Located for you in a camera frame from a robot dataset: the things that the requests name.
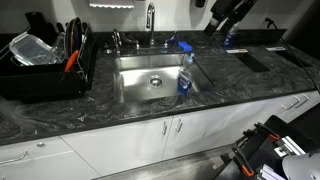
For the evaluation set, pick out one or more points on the round metal drawer lock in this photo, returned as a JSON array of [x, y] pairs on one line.
[[40, 144]]

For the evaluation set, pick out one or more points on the round metal sink drain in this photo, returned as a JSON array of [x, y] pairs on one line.
[[156, 81]]

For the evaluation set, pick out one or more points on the clear plastic bottle blue label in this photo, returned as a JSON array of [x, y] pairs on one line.
[[184, 81]]

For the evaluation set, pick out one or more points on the blue sponge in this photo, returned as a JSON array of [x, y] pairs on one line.
[[185, 46]]

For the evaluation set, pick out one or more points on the compostables label sign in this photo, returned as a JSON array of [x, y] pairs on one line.
[[237, 51]]

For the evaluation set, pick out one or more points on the black dish rack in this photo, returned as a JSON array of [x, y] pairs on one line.
[[40, 83]]

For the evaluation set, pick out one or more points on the stainless steel sink basin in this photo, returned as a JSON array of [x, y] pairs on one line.
[[140, 75]]

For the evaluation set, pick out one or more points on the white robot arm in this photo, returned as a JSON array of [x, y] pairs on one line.
[[301, 166]]

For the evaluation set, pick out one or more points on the black orange bar clamp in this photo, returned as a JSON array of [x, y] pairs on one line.
[[268, 131], [243, 161]]

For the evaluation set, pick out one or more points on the white label sign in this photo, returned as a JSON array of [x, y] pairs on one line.
[[276, 48]]

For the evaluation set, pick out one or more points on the white cabinet door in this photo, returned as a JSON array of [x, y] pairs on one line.
[[120, 146], [203, 133]]

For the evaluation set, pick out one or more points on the black robot cart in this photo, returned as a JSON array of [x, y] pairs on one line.
[[263, 153]]

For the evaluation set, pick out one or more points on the blue dish brush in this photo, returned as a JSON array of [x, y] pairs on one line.
[[171, 40]]

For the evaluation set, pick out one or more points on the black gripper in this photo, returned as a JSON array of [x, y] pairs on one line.
[[233, 6]]

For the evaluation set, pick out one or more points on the white paper towel dispenser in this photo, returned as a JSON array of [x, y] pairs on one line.
[[111, 3]]

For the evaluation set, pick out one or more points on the black round plate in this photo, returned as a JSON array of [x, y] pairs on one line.
[[73, 36]]

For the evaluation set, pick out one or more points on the chrome gooseneck faucet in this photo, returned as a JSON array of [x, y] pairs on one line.
[[151, 23]]

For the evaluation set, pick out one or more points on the black wall fixture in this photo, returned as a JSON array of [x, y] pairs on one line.
[[200, 3]]

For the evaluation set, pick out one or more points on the black cookware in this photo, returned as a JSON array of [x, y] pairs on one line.
[[38, 26]]

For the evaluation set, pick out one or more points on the white drawer front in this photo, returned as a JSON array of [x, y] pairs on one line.
[[43, 163]]

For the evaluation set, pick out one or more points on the clear plastic container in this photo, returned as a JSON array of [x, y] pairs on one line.
[[31, 50]]

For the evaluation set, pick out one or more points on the aluminium extrusion bracket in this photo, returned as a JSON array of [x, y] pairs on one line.
[[290, 146]]

